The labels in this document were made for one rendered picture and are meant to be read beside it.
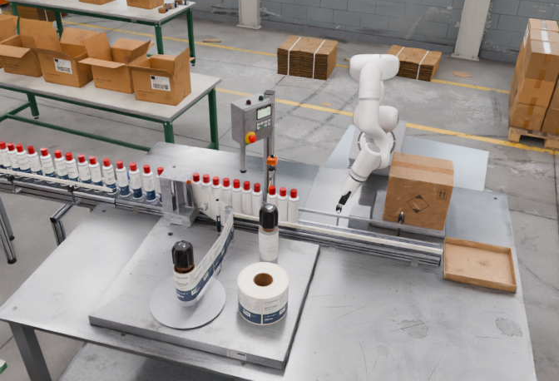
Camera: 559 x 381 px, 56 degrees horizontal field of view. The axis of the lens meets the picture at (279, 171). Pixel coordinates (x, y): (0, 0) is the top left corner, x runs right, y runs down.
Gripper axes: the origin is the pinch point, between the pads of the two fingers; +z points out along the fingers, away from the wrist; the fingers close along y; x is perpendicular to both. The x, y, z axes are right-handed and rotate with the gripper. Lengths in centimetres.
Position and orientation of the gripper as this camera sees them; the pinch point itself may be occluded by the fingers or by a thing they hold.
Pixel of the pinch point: (343, 200)
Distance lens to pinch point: 244.2
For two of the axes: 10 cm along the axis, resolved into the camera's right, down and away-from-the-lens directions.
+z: -3.4, 7.4, 5.8
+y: -2.6, 5.2, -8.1
